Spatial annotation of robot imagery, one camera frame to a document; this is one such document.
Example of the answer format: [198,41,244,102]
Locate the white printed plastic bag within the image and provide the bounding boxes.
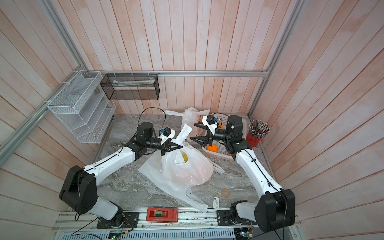
[165,107,210,142]

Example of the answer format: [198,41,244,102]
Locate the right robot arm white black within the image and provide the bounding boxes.
[191,115,296,233]

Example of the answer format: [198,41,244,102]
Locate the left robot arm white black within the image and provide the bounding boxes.
[59,122,182,228]

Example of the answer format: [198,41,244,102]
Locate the orange mandarin left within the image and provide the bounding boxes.
[206,144,218,153]

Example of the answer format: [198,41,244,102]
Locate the white plastic perforated basket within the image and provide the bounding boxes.
[206,113,246,159]

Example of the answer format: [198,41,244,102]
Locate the red metal pencil bucket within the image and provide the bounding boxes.
[246,133,262,148]

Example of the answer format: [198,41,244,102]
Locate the small white card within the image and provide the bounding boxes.
[213,197,220,209]

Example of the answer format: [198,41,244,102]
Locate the red tape dispenser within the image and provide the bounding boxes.
[146,208,179,223]

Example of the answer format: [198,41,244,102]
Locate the black wire mesh basket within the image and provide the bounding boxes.
[101,73,160,101]

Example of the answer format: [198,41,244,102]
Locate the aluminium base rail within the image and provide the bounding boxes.
[50,208,306,240]

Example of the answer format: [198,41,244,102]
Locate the white wire mesh shelf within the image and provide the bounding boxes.
[48,71,116,144]

